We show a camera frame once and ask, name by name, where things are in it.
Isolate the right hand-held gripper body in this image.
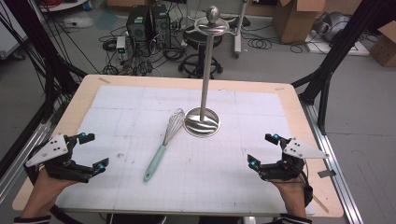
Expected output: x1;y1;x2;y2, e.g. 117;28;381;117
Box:
258;137;331;182

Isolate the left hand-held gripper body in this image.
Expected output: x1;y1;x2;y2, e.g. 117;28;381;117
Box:
25;133;94;184

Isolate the green-handled steel whisk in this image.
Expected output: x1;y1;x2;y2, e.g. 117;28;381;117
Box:
143;107;187;183

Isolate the person's right hand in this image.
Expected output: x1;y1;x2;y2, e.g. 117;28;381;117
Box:
270;174;310;219

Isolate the person's left hand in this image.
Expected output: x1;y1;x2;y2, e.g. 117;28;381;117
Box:
20;166;79;218

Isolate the grey tape strip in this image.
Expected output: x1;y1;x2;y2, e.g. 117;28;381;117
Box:
317;169;337;179

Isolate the white grid mat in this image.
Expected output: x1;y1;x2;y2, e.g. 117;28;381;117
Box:
55;84;316;217

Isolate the steel utensil stand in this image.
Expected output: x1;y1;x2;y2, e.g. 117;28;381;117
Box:
182;5;238;138

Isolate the small grey power box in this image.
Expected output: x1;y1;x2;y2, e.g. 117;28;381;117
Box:
116;35;127;54

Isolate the black rolling stool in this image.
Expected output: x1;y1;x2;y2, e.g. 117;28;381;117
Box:
178;25;224;79

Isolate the white metal stand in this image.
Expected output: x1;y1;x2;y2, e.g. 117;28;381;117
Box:
233;0;250;60

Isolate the open cardboard box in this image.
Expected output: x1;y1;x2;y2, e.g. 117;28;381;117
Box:
272;0;327;45

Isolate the black computer tower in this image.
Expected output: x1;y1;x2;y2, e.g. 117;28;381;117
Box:
125;6;153;49
150;4;172;49

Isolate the grey helmet-like device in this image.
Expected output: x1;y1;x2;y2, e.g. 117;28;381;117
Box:
312;11;351;43

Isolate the closed cardboard box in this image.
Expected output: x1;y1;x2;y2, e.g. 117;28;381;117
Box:
368;20;396;68

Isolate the aluminium rail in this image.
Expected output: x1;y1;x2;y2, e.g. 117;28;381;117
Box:
300;100;364;224
0;121;52;203

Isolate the black wrist strap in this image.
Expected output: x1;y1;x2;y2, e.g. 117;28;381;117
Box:
302;184;314;208

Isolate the thick black cable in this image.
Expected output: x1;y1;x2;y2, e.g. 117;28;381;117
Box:
49;203;82;224

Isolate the tangle of floor cables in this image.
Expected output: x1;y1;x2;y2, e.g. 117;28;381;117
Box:
98;18;189;77

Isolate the coiled black cable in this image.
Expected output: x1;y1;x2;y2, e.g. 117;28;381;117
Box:
247;36;274;50

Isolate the black metal frame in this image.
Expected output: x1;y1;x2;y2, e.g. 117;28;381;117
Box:
290;0;396;136
3;0;89;122

